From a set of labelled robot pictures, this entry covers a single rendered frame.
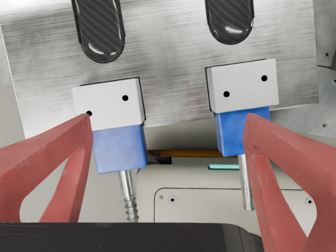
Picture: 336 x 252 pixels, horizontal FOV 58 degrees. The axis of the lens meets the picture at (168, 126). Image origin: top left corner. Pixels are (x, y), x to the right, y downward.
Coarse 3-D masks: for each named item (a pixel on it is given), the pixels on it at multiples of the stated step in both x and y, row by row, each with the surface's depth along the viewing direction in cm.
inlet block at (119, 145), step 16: (128, 80) 23; (80, 96) 23; (96, 96) 23; (112, 96) 23; (128, 96) 23; (80, 112) 24; (96, 112) 24; (112, 112) 24; (128, 112) 24; (144, 112) 27; (96, 128) 24; (112, 128) 25; (128, 128) 25; (96, 144) 25; (112, 144) 25; (128, 144) 25; (144, 144) 27; (96, 160) 26; (112, 160) 26; (128, 160) 26; (144, 160) 26; (128, 176) 27; (128, 192) 27; (128, 208) 27
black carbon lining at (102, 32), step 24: (72, 0) 25; (96, 0) 25; (216, 0) 25; (240, 0) 25; (96, 24) 26; (120, 24) 25; (216, 24) 25; (240, 24) 26; (96, 48) 26; (120, 48) 26
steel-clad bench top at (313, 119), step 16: (320, 0) 30; (320, 16) 30; (0, 32) 31; (320, 32) 31; (0, 48) 31; (320, 48) 31; (0, 64) 31; (320, 64) 31; (0, 80) 31; (320, 80) 31; (320, 96) 32; (272, 112) 32; (288, 112) 32; (304, 112) 32; (320, 112) 32; (288, 128) 32; (304, 128) 32; (320, 128) 32
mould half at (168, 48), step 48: (0, 0) 25; (48, 0) 25; (144, 0) 25; (192, 0) 25; (288, 0) 25; (48, 48) 26; (144, 48) 26; (192, 48) 26; (240, 48) 26; (288, 48) 26; (48, 96) 26; (144, 96) 26; (192, 96) 26; (288, 96) 26
